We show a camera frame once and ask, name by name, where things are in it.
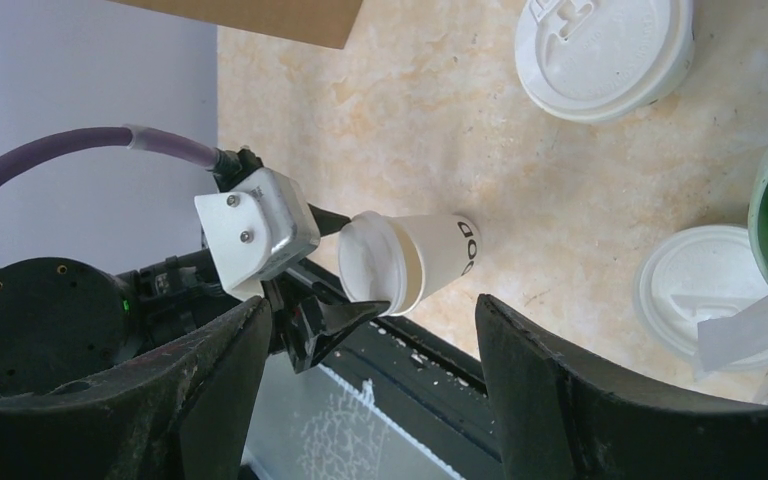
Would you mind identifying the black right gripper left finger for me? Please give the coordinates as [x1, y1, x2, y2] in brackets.
[0, 297, 272, 479]

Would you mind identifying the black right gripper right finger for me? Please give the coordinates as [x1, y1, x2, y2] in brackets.
[475, 294, 768, 479]

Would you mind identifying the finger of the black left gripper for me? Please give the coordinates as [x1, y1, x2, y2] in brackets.
[281, 296, 390, 374]
[308, 203, 351, 239]

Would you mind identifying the brown paper bag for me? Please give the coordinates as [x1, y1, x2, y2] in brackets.
[121, 0, 363, 49]

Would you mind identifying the white cup lid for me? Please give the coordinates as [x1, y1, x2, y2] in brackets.
[514, 0, 695, 124]
[338, 211, 415, 316]

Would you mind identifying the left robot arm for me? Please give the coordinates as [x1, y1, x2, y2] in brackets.
[0, 249, 390, 399]

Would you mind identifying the stack of white lids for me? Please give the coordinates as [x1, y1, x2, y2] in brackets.
[632, 225, 768, 369]

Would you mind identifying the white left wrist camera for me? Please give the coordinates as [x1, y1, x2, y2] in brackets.
[194, 168, 321, 301]

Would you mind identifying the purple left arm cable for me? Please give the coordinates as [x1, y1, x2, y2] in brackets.
[0, 124, 246, 220]

